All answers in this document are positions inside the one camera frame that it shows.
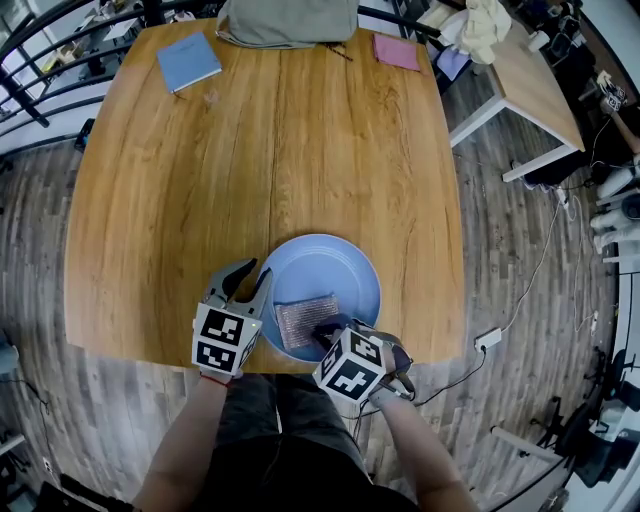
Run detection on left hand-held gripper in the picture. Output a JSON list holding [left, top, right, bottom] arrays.
[[191, 258, 274, 384]]

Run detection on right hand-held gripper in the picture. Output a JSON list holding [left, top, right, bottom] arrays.
[[312, 322, 415, 402]]

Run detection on grey scrubbing sponge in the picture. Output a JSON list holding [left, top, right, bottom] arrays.
[[273, 292, 341, 351]]

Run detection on large blue plate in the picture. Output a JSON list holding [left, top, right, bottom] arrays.
[[257, 233, 383, 363]]

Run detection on person's right forearm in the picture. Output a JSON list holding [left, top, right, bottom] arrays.
[[369, 392, 481, 512]]

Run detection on person's left forearm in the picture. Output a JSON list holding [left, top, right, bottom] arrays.
[[132, 377, 236, 512]]

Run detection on person's grey shorts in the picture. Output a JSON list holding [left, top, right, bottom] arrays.
[[214, 372, 374, 481]]

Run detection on wooden table with white legs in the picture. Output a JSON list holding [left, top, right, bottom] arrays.
[[63, 18, 466, 375]]

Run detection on person's black shirt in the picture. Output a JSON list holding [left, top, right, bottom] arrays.
[[199, 434, 421, 512]]

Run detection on white power strip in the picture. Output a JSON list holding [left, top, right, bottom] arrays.
[[473, 327, 503, 354]]

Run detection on black storage crate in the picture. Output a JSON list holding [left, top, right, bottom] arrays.
[[73, 118, 96, 151]]

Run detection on blue notebook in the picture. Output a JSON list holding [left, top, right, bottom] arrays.
[[156, 31, 224, 95]]

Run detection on grey-green fabric bag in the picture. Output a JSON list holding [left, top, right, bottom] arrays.
[[215, 0, 360, 50]]

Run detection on pink cloth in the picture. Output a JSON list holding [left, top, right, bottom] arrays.
[[372, 33, 422, 73]]

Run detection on black metal railing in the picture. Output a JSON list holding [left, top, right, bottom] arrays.
[[0, 0, 441, 142]]

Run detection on lavender cloth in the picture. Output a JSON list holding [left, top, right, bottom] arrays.
[[437, 47, 471, 81]]

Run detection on small wooden table white legs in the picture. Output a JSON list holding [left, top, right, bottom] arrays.
[[424, 19, 586, 184]]

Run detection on cream crumpled cloth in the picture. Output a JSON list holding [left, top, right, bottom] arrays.
[[452, 0, 514, 66]]

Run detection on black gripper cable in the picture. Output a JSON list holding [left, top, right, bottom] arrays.
[[344, 399, 381, 451]]

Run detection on black power cable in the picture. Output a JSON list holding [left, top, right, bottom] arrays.
[[414, 349, 489, 407]]

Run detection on white power cable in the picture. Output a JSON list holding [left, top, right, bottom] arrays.
[[499, 199, 565, 337]]

